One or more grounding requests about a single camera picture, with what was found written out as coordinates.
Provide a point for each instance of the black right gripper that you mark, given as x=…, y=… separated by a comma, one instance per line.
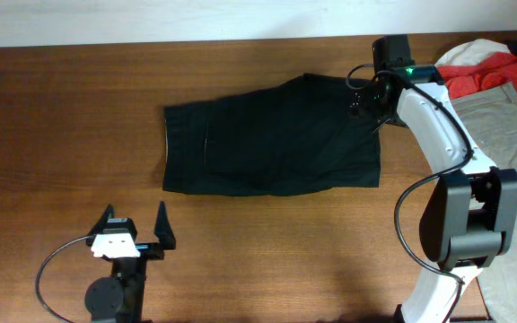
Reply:
x=394, y=119

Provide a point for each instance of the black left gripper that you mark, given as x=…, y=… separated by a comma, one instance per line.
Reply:
x=162, y=230

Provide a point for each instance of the black shorts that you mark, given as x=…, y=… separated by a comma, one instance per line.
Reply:
x=293, y=139

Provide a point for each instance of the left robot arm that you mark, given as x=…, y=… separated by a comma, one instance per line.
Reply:
x=119, y=297

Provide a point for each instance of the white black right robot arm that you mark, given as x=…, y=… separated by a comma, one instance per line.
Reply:
x=461, y=231

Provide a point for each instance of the white cream garment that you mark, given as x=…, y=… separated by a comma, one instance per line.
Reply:
x=471, y=53

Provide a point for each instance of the red garment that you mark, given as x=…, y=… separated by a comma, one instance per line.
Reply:
x=463, y=80

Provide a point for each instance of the beige khaki garment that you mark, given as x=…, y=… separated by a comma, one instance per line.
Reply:
x=491, y=119

